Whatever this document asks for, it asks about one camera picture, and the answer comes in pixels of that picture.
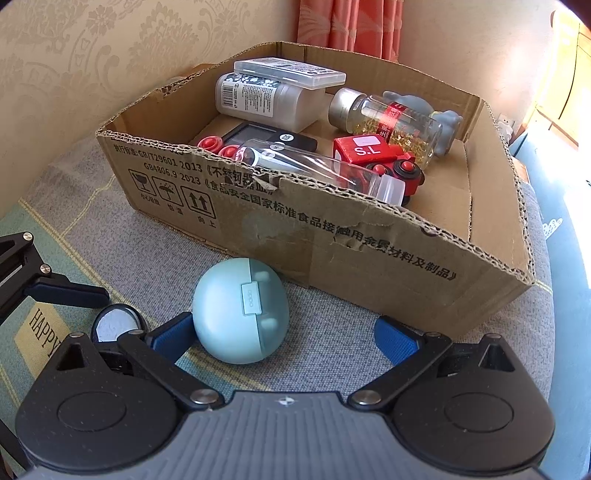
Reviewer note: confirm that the red toy truck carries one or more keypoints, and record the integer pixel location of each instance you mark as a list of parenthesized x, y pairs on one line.
[(364, 150)]

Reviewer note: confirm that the capsule bottle with silver cap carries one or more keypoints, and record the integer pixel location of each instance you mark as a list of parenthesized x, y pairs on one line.
[(392, 122)]

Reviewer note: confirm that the clear plastic jar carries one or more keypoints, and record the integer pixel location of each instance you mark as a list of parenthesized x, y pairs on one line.
[(300, 164)]

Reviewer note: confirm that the white wall charger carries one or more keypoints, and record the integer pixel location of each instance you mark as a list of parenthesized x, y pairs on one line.
[(507, 127)]

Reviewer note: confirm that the black toy car red wheels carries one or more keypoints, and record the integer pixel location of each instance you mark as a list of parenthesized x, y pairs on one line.
[(258, 136)]

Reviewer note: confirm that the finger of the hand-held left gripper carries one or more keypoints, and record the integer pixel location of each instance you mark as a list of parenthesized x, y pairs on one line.
[(69, 295)]

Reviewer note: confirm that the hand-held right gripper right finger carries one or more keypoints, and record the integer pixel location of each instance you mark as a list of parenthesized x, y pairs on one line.
[(392, 339)]

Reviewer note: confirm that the white plastic bottle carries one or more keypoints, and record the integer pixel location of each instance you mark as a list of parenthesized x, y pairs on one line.
[(277, 104)]

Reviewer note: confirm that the blue printed bedding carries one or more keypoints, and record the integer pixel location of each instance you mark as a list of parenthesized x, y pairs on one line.
[(568, 277)]

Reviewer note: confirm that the grey elephant toy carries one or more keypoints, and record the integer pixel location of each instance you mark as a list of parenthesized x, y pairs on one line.
[(450, 129)]

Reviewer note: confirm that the yellow wooden cabinet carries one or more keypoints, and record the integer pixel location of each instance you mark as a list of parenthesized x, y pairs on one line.
[(568, 83)]

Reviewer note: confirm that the black round compact mirror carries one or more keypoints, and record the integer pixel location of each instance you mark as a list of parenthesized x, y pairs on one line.
[(115, 323)]

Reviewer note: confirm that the pink patterned curtain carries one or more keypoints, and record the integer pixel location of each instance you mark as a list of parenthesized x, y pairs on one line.
[(351, 23)]

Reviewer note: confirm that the teal earbud case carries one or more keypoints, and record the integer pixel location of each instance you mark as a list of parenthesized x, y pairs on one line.
[(221, 314)]

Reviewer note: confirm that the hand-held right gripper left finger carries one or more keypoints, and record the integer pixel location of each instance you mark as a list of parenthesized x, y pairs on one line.
[(173, 334)]

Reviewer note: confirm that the brown cardboard box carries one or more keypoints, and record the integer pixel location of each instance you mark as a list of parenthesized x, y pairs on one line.
[(369, 277)]

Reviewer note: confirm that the clear plastic case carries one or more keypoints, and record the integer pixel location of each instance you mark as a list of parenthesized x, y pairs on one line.
[(286, 69)]

